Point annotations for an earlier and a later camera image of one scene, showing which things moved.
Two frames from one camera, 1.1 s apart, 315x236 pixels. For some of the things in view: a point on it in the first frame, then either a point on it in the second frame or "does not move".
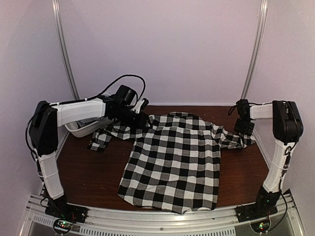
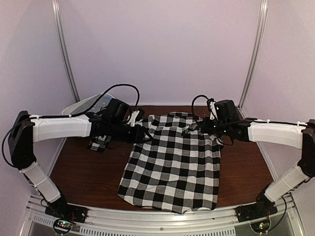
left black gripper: [140, 124] -> [138, 135]
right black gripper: [237, 128] -> [204, 124]
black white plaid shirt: [173, 163] does not move
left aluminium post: [56, 8] does not move
